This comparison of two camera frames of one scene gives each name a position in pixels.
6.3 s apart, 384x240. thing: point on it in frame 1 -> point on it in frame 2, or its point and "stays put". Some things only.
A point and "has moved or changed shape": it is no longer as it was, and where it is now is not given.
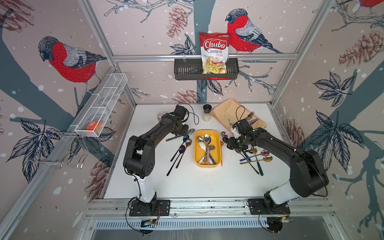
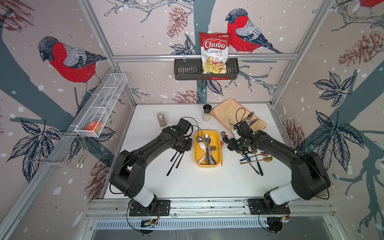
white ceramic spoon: x=203 y=145 stays put
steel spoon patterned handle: x=190 y=132 has moved or changed shape
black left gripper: x=185 y=131 -> x=188 y=147
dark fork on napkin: x=250 y=115 stays put
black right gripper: x=231 y=145 stays put
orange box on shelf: x=94 y=126 stays put
